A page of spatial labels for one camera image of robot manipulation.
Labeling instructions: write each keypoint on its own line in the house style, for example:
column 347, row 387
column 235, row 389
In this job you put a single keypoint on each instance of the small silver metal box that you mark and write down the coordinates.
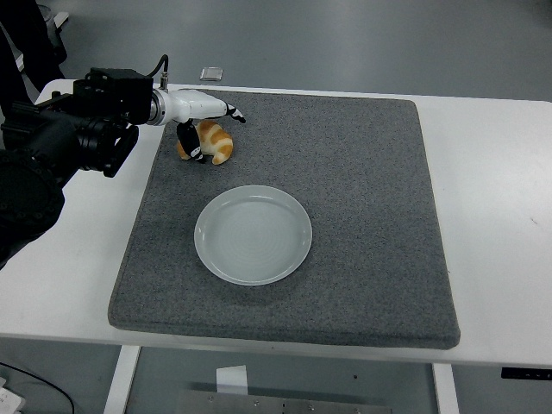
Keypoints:
column 211, row 73

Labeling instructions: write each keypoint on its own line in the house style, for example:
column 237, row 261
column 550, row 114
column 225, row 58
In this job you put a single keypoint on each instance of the white power strip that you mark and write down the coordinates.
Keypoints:
column 8, row 399

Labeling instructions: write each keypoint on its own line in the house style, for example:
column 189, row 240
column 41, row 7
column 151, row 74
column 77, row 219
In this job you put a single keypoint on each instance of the pale grey round plate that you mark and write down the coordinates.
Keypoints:
column 254, row 237

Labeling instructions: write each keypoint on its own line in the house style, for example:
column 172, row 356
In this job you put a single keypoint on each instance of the white paper strip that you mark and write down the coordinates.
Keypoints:
column 232, row 379

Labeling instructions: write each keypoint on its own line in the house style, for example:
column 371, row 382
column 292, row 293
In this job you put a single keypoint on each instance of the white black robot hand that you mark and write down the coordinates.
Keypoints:
column 194, row 105

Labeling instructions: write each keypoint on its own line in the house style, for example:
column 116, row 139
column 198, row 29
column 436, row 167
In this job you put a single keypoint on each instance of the golden croissant bread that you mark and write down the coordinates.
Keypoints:
column 217, row 140

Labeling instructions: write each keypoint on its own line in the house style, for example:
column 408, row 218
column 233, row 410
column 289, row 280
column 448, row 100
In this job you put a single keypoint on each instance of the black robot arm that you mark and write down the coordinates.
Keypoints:
column 108, row 99

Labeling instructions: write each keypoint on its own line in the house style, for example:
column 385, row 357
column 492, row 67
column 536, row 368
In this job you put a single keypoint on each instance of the white table leg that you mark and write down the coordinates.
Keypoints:
column 123, row 379
column 446, row 388

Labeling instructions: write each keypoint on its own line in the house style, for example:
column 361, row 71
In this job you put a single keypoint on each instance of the black table control panel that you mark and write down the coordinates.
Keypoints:
column 526, row 373

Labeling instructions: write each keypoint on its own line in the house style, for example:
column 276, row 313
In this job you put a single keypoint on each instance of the grey metal plate with screws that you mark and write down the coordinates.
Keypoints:
column 280, row 403

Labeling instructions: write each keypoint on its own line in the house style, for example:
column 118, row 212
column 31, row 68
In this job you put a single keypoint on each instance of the grey felt mat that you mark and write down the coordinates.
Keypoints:
column 345, row 259

